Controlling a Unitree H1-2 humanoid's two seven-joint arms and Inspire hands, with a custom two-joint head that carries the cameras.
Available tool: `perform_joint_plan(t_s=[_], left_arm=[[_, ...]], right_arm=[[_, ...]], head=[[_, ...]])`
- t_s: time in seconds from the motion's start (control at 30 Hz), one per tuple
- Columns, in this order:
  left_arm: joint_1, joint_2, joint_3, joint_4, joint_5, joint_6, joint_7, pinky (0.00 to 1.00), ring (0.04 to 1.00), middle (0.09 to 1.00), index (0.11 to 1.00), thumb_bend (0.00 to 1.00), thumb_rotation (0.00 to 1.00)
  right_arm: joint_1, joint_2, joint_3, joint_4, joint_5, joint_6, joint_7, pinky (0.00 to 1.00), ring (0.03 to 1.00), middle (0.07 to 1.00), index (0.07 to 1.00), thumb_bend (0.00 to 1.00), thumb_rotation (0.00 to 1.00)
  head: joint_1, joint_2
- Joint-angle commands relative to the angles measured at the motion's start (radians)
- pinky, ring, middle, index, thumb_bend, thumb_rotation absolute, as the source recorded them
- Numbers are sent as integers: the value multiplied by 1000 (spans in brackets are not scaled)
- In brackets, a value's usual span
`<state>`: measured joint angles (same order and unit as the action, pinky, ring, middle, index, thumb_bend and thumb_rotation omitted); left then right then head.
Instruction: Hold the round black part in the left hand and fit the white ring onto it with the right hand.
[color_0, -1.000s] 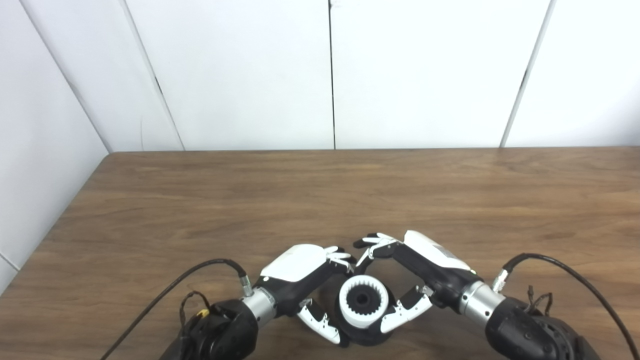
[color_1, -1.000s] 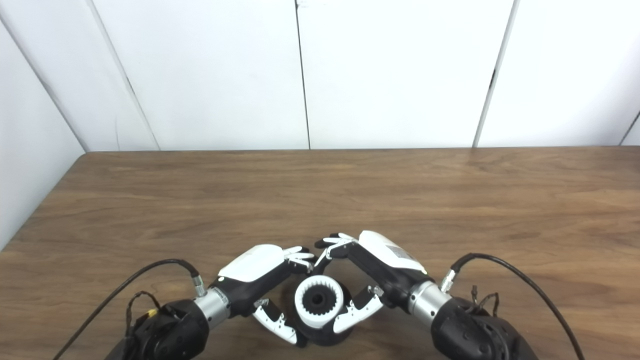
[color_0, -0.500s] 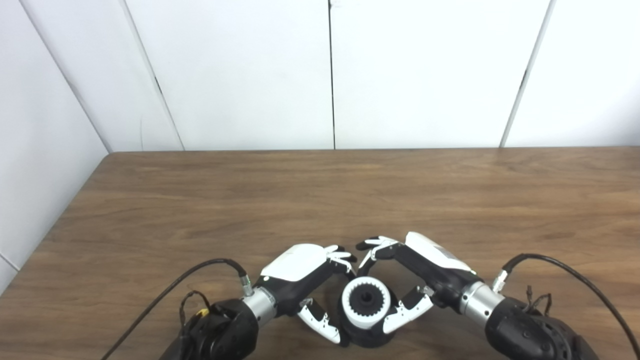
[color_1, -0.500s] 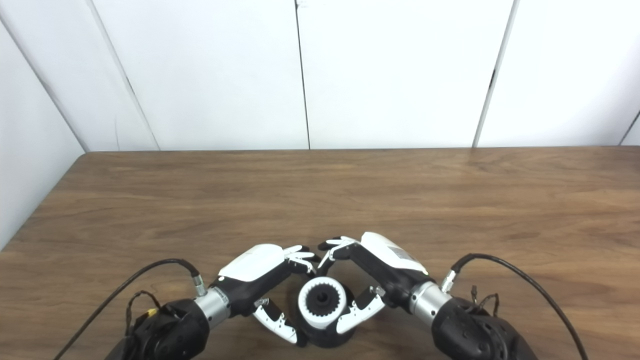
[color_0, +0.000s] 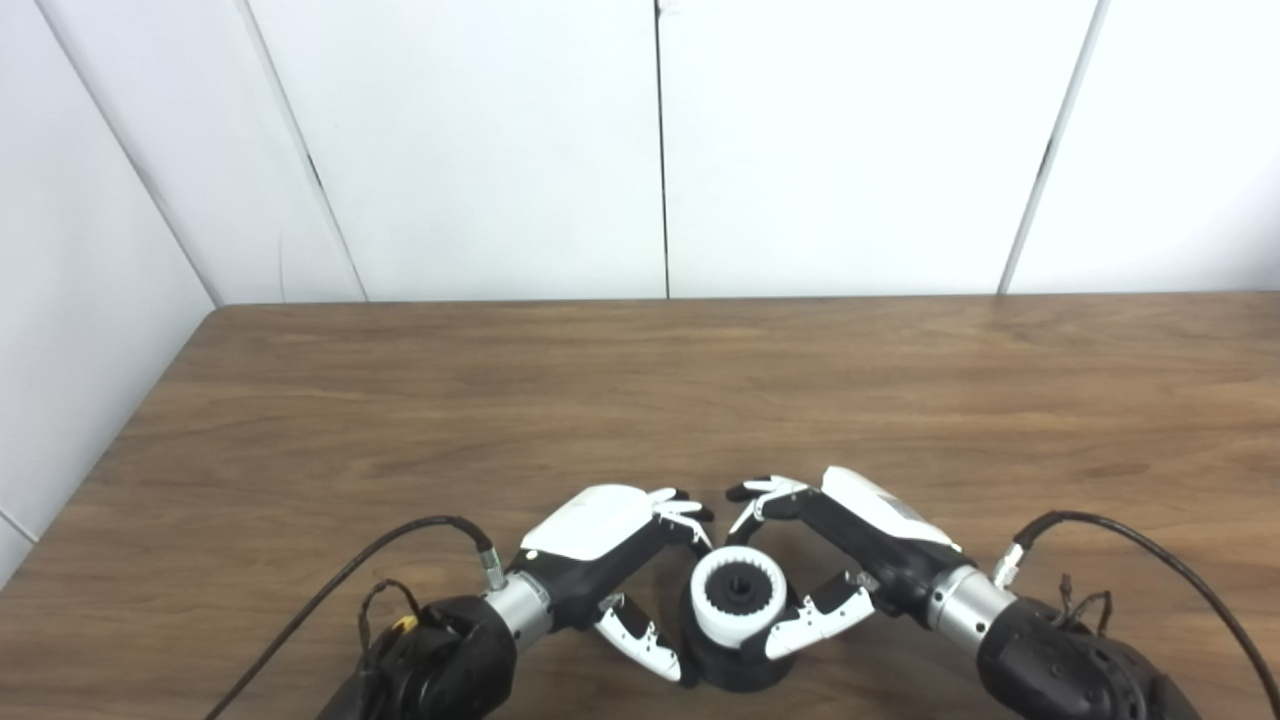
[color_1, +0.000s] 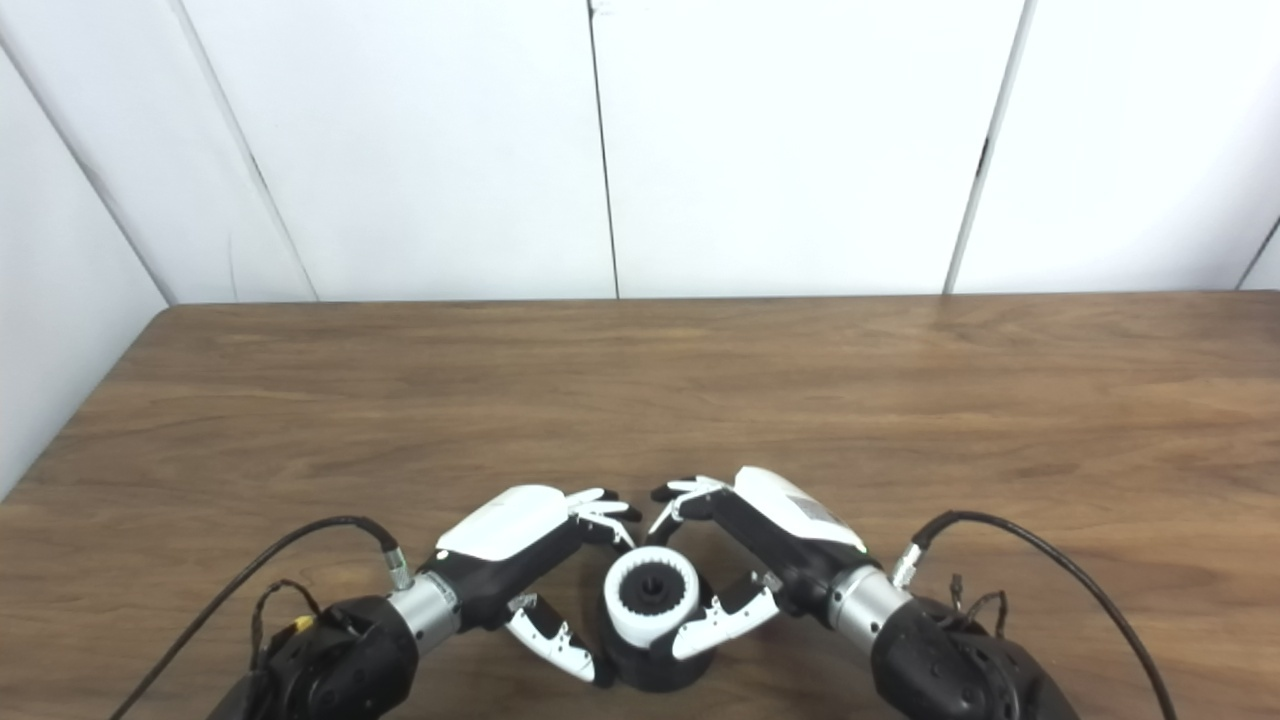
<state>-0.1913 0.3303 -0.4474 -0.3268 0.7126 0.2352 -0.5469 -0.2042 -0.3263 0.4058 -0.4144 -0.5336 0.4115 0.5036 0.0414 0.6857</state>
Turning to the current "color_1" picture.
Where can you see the black and white left hand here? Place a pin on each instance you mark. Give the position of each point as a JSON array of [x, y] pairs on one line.
[[510, 525]]

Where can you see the black and white right hand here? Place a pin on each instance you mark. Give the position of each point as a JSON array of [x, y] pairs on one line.
[[790, 530]]

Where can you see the round black part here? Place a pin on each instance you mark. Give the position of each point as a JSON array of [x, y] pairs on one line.
[[650, 675]]

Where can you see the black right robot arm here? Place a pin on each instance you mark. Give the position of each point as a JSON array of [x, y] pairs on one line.
[[940, 665]]

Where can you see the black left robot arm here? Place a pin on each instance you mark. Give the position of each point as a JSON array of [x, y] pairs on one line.
[[340, 665]]

